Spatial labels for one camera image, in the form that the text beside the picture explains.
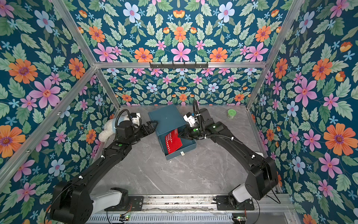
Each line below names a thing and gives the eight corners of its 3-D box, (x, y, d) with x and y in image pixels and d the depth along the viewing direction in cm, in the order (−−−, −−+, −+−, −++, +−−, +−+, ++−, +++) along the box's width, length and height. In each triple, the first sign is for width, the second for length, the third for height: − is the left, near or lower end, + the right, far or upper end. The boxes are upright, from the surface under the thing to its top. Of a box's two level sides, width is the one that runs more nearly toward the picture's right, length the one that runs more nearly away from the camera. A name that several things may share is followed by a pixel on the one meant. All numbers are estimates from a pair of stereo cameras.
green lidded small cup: (227, 118, 113) (229, 115, 110) (226, 112, 118) (227, 108, 114) (235, 118, 113) (237, 115, 110) (233, 112, 118) (235, 108, 114)
